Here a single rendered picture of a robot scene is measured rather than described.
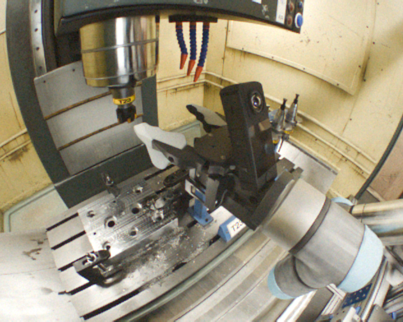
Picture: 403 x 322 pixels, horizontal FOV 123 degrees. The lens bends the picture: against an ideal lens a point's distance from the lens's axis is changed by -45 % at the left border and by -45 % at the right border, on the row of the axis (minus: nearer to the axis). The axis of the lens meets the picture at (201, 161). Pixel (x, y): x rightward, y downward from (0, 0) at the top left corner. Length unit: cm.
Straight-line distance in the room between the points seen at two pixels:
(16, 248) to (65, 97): 85
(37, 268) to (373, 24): 206
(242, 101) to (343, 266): 19
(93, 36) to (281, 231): 37
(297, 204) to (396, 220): 20
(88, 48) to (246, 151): 29
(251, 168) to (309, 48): 105
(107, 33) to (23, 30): 59
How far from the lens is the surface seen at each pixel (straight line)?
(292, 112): 75
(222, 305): 80
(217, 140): 23
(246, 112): 18
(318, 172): 128
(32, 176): 150
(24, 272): 114
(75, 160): 99
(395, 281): 108
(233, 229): 69
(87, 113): 89
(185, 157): 21
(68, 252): 79
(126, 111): 43
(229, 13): 28
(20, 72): 87
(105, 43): 33
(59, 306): 103
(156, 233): 63
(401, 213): 33
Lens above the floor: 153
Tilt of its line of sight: 41 degrees down
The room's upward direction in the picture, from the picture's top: 5 degrees clockwise
